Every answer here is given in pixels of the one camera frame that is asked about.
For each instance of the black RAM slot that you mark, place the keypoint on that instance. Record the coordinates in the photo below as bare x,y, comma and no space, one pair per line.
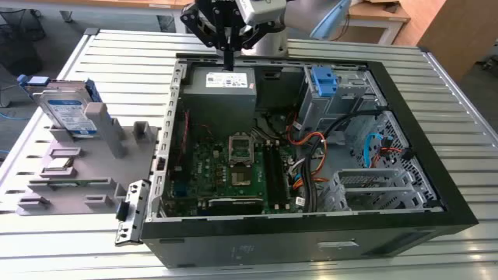
267,175
282,175
278,175
271,175

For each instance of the office chair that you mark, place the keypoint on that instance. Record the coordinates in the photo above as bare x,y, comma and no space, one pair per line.
490,62

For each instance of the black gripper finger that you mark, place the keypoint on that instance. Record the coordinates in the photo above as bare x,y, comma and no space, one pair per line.
260,36
197,26

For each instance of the black graphics card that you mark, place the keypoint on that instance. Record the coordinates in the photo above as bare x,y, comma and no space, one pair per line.
233,204

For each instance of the wooden desk white frame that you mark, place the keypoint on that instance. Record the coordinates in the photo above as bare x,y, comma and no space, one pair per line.
372,13

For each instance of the blue plastic drive latch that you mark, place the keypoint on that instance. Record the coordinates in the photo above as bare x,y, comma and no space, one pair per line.
323,81

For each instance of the green RAM stick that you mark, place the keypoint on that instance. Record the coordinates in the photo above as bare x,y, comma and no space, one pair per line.
69,182

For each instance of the CPU socket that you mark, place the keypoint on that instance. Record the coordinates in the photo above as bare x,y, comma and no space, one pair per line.
240,178

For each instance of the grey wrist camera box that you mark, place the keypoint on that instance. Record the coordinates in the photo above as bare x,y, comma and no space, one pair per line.
260,13

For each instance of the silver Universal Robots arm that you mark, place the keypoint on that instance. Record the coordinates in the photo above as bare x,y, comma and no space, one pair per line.
268,43

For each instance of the grey power supply unit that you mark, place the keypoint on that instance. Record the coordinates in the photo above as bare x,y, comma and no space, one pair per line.
217,102

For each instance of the long wooden top desk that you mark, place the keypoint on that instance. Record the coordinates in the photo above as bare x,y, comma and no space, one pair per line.
136,3

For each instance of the hard disk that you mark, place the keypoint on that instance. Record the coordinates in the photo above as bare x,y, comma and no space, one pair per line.
69,113

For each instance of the silver slot retainer bracket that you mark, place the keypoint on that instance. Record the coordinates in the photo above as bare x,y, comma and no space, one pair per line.
133,210

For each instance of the white service tag label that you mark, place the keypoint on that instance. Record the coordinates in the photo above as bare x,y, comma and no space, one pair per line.
300,201

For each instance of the silver disk bay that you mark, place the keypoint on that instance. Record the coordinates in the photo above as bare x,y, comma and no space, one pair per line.
372,192

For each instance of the silver drive cage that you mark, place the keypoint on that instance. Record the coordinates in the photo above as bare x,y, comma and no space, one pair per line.
342,99

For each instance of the black open PC case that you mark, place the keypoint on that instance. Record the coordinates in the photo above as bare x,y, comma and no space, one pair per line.
272,242

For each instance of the black mesh bin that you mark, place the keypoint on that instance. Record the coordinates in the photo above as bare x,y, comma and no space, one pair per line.
23,58

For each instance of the green motherboard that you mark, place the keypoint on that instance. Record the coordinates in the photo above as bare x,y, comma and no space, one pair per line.
209,163

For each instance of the grey parts rack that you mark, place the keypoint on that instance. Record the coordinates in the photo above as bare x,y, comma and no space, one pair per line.
100,175

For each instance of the CPU chip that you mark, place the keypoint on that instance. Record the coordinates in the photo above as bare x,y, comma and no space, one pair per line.
57,164

